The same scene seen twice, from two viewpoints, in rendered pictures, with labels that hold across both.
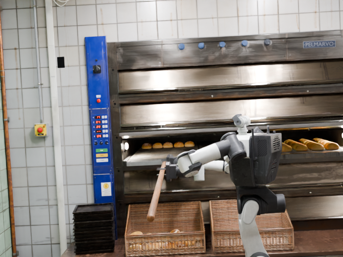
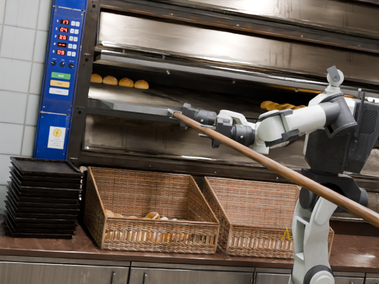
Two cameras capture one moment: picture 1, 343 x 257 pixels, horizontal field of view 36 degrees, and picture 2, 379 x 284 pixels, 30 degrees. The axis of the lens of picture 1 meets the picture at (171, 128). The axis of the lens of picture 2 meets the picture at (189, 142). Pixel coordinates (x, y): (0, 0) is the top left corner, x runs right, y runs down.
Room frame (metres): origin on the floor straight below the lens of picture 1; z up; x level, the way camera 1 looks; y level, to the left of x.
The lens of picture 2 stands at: (0.64, 1.13, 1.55)
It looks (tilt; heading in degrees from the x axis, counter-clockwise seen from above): 8 degrees down; 339
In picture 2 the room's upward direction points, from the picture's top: 9 degrees clockwise
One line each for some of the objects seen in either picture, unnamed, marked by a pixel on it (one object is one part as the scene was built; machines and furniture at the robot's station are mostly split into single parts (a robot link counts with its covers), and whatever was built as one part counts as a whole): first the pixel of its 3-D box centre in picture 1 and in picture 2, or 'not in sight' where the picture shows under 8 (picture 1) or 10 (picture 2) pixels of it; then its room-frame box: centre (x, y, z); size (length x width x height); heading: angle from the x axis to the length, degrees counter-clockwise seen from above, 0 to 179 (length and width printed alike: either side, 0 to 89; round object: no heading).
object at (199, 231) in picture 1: (165, 227); (149, 208); (3.79, 0.08, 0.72); 0.56 x 0.49 x 0.28; 90
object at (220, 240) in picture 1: (249, 223); (264, 217); (3.77, -0.53, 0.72); 0.56 x 0.49 x 0.28; 88
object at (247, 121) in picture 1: (242, 123); (334, 80); (3.19, -0.43, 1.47); 0.10 x 0.07 x 0.09; 150
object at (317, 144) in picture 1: (302, 144); (313, 114); (4.46, -1.10, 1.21); 0.61 x 0.48 x 0.06; 178
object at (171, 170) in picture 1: (176, 171); (229, 134); (3.23, -0.02, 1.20); 0.12 x 0.10 x 0.13; 81
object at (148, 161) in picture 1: (165, 159); (160, 107); (3.94, 0.06, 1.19); 0.55 x 0.36 x 0.03; 89
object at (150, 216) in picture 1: (159, 182); (249, 153); (2.82, 0.08, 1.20); 1.71 x 0.03 x 0.03; 179
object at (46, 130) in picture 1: (41, 129); not in sight; (4.04, 0.99, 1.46); 0.10 x 0.07 x 0.10; 88
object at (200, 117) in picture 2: (175, 163); (195, 118); (3.63, -0.02, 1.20); 0.12 x 0.10 x 0.13; 54
